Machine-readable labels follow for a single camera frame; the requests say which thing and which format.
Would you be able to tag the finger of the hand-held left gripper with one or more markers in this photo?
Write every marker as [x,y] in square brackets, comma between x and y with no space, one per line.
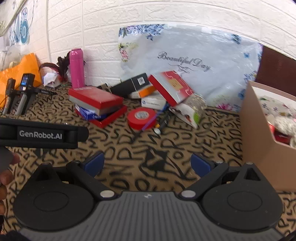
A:
[41,129]
[46,144]

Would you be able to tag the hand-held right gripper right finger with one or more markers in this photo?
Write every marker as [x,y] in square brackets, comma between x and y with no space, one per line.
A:
[200,165]

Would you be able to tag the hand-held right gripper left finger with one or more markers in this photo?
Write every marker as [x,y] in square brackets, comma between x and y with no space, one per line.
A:
[94,163]

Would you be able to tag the red tape roll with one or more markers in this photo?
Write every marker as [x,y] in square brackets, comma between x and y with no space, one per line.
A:
[141,120]

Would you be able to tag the letter print desktop cloth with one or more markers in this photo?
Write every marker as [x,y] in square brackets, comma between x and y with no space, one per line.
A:
[150,143]

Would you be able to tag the person's left hand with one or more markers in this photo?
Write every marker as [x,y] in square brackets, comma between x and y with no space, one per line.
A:
[5,177]

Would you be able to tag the black tripod stand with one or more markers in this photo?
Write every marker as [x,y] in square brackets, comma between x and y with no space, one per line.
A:
[23,99]

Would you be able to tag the blue box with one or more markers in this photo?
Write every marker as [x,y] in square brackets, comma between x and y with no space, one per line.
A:
[86,113]

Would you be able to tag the black device with screen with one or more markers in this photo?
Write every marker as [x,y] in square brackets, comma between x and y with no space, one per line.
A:
[27,82]

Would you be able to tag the red box base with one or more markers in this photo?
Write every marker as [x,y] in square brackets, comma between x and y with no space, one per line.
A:
[113,117]

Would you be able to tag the small white tissue box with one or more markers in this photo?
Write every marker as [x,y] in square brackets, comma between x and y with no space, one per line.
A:
[52,80]

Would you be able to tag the black marker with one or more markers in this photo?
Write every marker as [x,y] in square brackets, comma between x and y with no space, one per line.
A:
[163,122]

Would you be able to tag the snack packet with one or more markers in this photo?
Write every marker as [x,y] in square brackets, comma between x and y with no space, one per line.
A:
[189,109]

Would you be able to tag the orange paper bag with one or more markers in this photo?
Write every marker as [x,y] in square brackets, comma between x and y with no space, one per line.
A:
[20,74]

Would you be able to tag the red and grey box lid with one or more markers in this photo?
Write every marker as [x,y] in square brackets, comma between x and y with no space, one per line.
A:
[94,98]

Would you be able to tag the cardboard box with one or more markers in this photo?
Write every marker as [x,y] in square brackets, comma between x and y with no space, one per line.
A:
[259,143]

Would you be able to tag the dark red feather ornament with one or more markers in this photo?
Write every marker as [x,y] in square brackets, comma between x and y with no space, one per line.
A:
[63,67]

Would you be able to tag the blue purple pen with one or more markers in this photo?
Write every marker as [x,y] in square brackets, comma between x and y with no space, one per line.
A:
[151,119]

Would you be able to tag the pink bottle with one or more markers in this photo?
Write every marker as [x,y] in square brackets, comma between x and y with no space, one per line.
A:
[77,69]

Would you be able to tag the small dark brown box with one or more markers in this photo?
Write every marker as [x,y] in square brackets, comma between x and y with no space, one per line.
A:
[104,88]

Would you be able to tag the flat red box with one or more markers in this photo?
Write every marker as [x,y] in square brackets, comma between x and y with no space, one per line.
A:
[172,87]

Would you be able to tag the long black box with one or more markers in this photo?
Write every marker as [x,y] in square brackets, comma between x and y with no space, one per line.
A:
[129,87]

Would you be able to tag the red packet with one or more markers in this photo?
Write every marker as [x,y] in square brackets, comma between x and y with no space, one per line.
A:
[281,136]

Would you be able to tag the orange and white box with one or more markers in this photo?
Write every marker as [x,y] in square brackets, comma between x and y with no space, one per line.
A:
[144,92]

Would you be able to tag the white knitted item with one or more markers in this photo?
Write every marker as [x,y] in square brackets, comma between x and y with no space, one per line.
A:
[285,126]

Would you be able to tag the small floral bag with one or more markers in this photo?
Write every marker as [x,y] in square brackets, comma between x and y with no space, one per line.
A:
[277,106]

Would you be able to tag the floral plastic bag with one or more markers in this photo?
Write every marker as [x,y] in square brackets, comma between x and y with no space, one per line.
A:
[208,58]

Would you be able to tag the dark brown wooden panel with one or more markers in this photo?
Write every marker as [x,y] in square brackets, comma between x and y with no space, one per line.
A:
[277,67]

